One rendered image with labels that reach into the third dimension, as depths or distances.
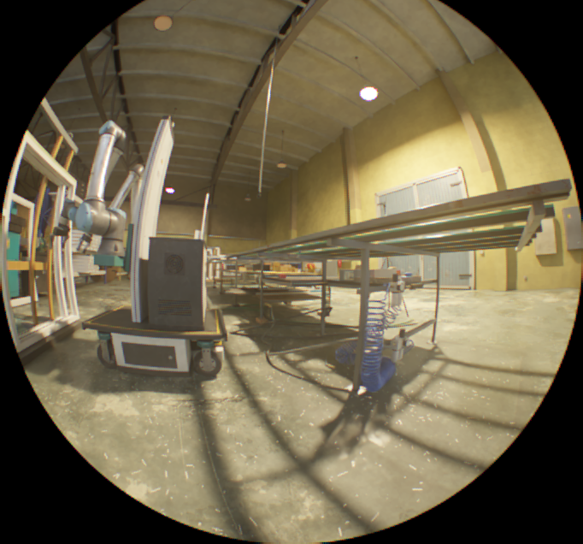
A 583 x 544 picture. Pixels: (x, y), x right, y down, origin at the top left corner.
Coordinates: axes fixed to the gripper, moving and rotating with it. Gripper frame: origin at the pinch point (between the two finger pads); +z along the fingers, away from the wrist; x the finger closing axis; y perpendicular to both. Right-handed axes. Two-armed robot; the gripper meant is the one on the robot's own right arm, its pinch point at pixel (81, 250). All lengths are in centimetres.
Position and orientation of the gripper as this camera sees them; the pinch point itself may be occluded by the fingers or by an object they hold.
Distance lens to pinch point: 202.6
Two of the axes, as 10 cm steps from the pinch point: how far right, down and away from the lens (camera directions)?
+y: 8.0, 4.5, 4.0
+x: -5.2, 1.8, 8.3
